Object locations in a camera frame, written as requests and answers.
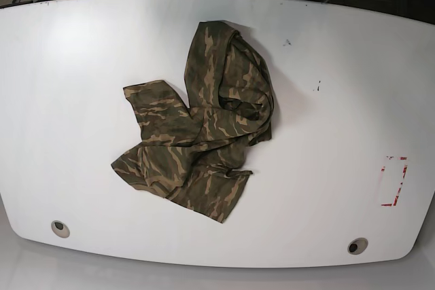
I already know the camouflage t-shirt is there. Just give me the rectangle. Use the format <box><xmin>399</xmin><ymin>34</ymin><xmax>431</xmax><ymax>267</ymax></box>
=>
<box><xmin>111</xmin><ymin>21</ymin><xmax>275</xmax><ymax>223</ymax></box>

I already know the red tape rectangle marking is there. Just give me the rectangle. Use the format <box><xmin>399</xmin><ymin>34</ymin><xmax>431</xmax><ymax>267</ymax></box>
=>
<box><xmin>377</xmin><ymin>156</ymin><xmax>408</xmax><ymax>207</ymax></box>

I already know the right table cable grommet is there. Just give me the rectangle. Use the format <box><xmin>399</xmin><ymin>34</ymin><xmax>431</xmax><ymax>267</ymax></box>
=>
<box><xmin>347</xmin><ymin>238</ymin><xmax>368</xmax><ymax>255</ymax></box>

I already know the table cable grommet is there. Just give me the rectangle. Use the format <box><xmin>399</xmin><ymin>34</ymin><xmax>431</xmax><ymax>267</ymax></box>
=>
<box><xmin>347</xmin><ymin>238</ymin><xmax>368</xmax><ymax>255</ymax></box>
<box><xmin>51</xmin><ymin>221</ymin><xmax>70</xmax><ymax>238</ymax></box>

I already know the left table cable grommet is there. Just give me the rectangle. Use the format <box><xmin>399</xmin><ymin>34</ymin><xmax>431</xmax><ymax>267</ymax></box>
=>
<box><xmin>51</xmin><ymin>221</ymin><xmax>70</xmax><ymax>238</ymax></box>

